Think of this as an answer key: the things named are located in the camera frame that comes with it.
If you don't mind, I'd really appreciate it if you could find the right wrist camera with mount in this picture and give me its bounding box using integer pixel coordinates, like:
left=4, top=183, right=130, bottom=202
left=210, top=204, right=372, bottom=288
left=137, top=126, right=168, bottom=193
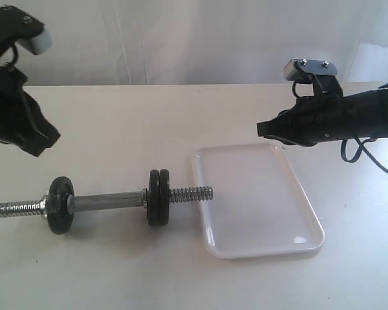
left=283, top=58, right=343, bottom=99

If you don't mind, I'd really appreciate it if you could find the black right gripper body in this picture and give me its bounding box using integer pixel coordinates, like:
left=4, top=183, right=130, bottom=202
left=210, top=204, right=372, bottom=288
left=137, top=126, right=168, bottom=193
left=286, top=95, right=348, bottom=147

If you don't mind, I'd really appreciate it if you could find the black plate on end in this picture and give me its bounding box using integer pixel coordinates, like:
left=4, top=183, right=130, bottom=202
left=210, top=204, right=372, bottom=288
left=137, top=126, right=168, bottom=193
left=45, top=176, right=74, bottom=235
left=146, top=169, right=162, bottom=227

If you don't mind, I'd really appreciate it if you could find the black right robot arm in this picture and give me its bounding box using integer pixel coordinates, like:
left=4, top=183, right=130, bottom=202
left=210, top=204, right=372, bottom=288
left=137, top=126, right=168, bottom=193
left=256, top=77, right=388, bottom=147

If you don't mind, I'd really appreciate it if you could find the white plastic tray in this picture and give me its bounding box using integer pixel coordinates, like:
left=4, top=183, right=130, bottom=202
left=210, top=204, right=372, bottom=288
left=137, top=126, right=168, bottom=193
left=192, top=143, right=325, bottom=260

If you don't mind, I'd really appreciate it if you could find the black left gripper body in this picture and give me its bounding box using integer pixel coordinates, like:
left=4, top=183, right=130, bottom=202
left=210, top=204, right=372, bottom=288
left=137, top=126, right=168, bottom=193
left=0, top=45, right=27, bottom=145

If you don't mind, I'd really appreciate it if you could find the black plate on left end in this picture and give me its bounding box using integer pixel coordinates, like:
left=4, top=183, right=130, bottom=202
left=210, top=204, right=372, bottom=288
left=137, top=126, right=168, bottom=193
left=45, top=176, right=74, bottom=235

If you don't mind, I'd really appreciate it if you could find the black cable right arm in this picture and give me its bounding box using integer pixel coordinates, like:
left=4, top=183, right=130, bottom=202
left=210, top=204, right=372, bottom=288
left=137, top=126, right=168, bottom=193
left=339, top=137, right=388, bottom=178

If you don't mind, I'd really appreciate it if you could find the black plate on right end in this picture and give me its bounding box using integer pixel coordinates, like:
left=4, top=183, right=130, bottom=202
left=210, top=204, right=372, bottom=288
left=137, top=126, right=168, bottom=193
left=146, top=169, right=162, bottom=227

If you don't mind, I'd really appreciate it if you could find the chrome spin-lock nut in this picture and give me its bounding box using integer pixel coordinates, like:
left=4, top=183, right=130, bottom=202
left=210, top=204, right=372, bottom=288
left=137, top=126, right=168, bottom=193
left=39, top=194, right=49, bottom=220

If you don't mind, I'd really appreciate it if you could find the black weight plate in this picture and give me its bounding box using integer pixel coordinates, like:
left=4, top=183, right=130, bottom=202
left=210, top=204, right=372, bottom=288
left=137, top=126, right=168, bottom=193
left=158, top=169, right=170, bottom=226

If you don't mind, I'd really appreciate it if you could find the chrome threaded dumbbell bar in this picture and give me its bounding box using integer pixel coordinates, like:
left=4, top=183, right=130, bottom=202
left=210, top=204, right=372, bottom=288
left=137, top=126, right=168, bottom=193
left=0, top=186, right=213, bottom=218

